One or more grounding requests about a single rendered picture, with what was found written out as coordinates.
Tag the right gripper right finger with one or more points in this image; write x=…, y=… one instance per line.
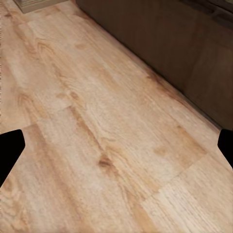
x=225, y=144

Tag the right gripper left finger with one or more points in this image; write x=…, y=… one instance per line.
x=12, y=145

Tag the cabinet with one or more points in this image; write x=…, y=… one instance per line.
x=189, y=43

